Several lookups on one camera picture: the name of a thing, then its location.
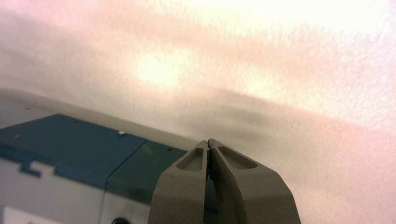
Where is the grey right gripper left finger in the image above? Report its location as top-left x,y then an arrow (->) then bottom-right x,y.
148,140 -> 211,224

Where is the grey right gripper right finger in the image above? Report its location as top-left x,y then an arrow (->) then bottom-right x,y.
208,138 -> 302,224

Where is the teal and grey task box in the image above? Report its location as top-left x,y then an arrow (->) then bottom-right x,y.
0,90 -> 219,224

